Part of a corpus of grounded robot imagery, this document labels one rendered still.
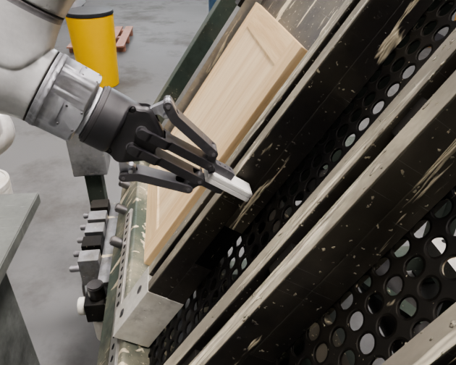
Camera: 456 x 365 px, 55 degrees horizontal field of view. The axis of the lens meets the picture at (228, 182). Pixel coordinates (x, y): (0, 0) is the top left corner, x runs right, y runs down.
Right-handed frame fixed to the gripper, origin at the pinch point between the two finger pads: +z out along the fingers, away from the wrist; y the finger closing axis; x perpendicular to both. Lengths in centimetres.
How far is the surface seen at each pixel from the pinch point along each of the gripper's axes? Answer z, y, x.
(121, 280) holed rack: 2.9, -40.2, 19.0
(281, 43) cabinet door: 6.5, 16.4, 33.3
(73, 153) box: -13, -57, 88
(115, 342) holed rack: 2.9, -40.1, 3.3
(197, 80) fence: 5, -8, 70
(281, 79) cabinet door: 7.2, 12.2, 23.9
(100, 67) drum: -8, -128, 386
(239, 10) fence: 5, 14, 70
